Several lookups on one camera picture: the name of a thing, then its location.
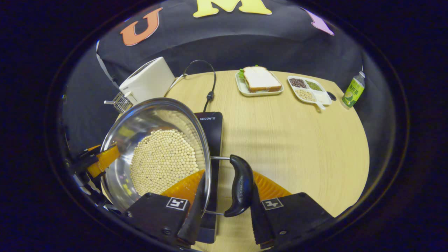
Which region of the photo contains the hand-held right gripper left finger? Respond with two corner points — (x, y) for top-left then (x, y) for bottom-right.
(125, 170), (207, 245)

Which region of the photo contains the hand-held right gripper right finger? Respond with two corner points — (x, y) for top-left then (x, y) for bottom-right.
(249, 171), (333, 250)

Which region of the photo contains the stainless steel pot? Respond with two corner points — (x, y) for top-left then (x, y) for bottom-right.
(100, 98), (254, 217)

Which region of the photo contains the black induction cooktop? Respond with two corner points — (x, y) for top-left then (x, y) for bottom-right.
(194, 111), (223, 244)

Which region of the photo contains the pile of soybeans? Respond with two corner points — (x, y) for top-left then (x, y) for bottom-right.
(130, 129), (199, 196)

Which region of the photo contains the white toaster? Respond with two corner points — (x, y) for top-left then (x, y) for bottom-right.
(119, 57), (175, 105)

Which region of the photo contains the white rectangular plate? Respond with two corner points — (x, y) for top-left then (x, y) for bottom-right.
(235, 70), (284, 97)

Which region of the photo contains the white divided dish with grains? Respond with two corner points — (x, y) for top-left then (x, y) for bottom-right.
(287, 76), (332, 111)

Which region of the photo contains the sandwich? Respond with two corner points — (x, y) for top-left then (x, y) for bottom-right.
(239, 65), (282, 93)

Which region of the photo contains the green label drink bottle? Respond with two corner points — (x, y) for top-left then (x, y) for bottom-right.
(342, 71), (366, 108)

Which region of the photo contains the small metal wire rack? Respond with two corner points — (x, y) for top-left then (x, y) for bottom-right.
(104, 92), (133, 113)

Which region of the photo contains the black power cable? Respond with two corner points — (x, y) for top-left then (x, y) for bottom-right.
(164, 59), (217, 113)

